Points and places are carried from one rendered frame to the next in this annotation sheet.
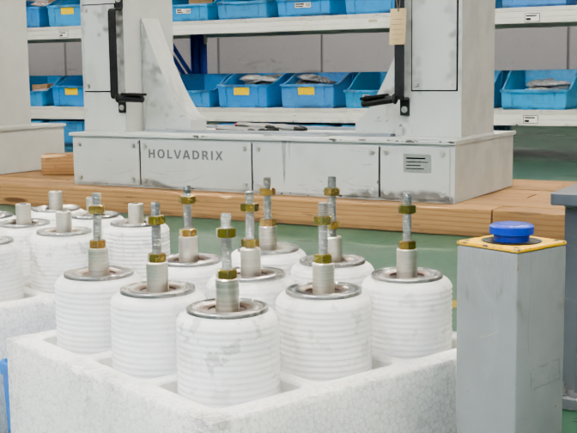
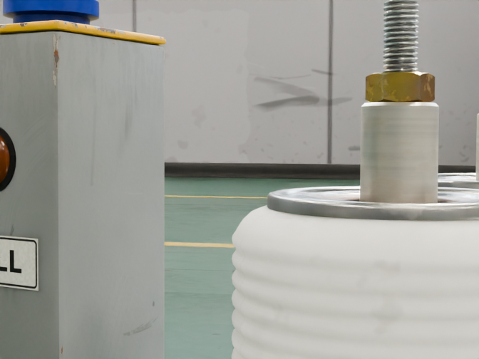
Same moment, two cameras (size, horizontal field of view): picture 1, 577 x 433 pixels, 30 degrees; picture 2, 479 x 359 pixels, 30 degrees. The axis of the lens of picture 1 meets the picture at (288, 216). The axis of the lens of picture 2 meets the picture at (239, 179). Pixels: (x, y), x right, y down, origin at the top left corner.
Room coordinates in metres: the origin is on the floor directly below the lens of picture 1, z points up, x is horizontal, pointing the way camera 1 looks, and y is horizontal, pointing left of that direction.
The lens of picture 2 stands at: (1.33, -0.25, 0.27)
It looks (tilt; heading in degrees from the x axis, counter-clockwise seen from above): 3 degrees down; 160
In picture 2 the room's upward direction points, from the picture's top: straight up
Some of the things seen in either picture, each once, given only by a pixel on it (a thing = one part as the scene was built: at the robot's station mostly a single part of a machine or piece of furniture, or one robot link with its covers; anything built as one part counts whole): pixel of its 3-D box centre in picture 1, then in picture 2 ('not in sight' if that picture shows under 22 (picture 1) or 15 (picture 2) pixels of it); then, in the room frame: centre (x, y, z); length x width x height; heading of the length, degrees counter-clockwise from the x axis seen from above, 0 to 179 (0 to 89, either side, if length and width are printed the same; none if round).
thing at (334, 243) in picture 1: (332, 250); not in sight; (1.20, -0.05, 0.26); 0.02 x 0.02 x 0.03
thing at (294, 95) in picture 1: (324, 89); not in sight; (6.55, -0.23, 0.36); 0.50 x 0.38 x 0.21; 151
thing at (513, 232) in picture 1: (511, 234); (51, 21); (0.95, -0.20, 0.32); 0.04 x 0.04 x 0.02
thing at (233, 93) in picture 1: (261, 89); not in sight; (6.75, 0.16, 0.36); 0.50 x 0.38 x 0.21; 151
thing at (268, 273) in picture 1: (251, 275); not in sight; (1.12, 0.04, 0.25); 0.08 x 0.08 x 0.01
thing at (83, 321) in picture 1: (101, 355); not in sight; (1.14, 0.21, 0.16); 0.10 x 0.10 x 0.18
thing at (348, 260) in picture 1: (332, 261); not in sight; (1.20, -0.05, 0.25); 0.08 x 0.08 x 0.01
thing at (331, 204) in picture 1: (331, 209); not in sight; (1.20, -0.05, 0.31); 0.01 x 0.01 x 0.08
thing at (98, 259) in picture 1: (98, 262); not in sight; (1.14, 0.21, 0.26); 0.02 x 0.02 x 0.03
